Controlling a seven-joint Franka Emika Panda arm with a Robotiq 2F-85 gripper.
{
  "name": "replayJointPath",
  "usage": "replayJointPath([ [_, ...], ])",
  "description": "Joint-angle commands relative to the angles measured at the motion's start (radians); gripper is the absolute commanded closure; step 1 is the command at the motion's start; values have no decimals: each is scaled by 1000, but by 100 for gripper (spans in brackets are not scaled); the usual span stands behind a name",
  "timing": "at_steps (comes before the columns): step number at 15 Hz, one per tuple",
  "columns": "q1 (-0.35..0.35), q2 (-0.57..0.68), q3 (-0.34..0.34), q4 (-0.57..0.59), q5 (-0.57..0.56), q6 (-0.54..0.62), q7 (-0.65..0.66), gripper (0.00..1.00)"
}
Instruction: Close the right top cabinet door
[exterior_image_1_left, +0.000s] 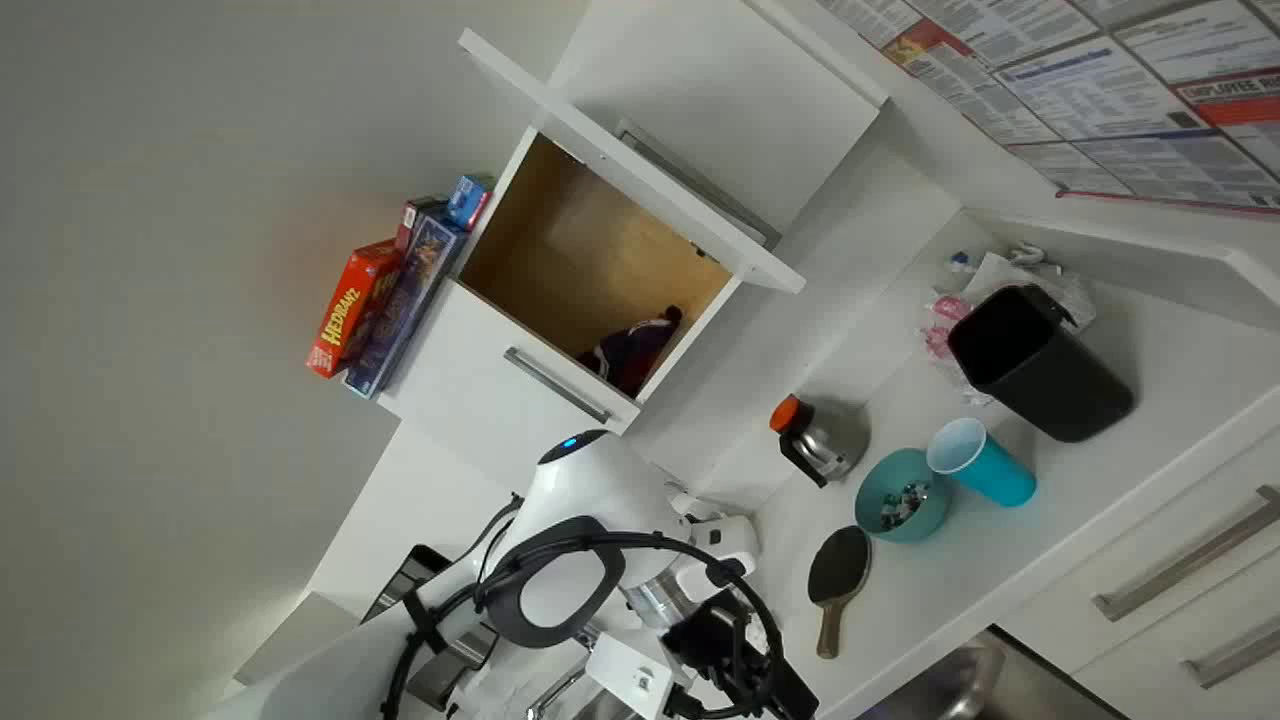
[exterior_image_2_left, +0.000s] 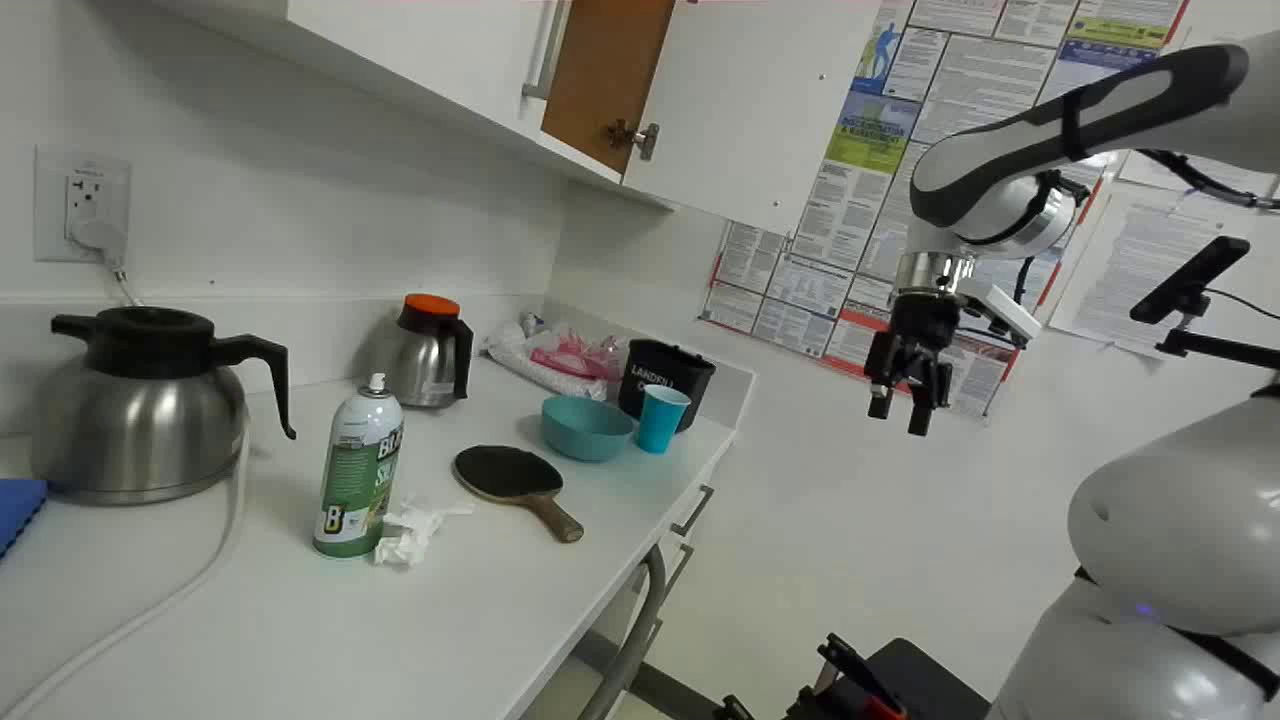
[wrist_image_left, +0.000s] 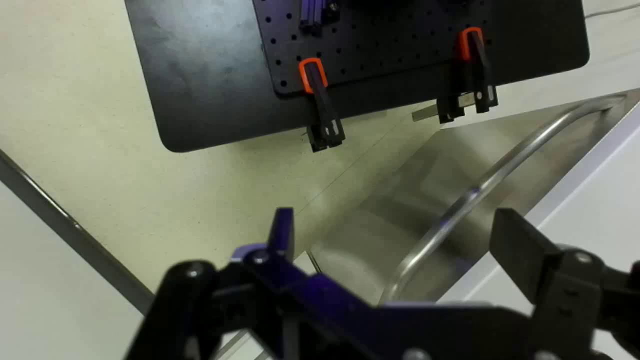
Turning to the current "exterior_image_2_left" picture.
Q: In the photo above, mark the orange-lid steel coffee carafe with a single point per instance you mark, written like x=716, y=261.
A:
x=423, y=352

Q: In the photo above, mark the teal plastic cup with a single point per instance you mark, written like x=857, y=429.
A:
x=662, y=414

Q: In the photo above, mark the white cabinet door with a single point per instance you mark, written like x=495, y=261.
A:
x=488, y=57
x=716, y=106

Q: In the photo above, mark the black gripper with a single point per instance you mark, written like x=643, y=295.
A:
x=910, y=352

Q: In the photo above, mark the black table tennis paddle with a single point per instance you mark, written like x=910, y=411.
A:
x=516, y=476

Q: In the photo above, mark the green spray can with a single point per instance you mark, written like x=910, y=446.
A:
x=360, y=467

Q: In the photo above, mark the crumpled white tissue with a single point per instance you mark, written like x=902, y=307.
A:
x=407, y=537

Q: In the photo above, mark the blue cloth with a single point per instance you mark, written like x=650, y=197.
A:
x=17, y=508

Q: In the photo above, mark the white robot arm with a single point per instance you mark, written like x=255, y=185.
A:
x=1172, y=604

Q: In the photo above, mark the teal bowl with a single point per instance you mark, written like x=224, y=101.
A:
x=587, y=429

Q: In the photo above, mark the white drawer with handle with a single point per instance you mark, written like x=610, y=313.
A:
x=689, y=508

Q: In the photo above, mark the white wall power outlet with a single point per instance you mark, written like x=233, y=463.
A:
x=80, y=210

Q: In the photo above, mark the pink and white packets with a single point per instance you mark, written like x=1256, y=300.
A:
x=557, y=356

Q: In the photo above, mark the black camera on stand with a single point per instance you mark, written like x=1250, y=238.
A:
x=1185, y=295

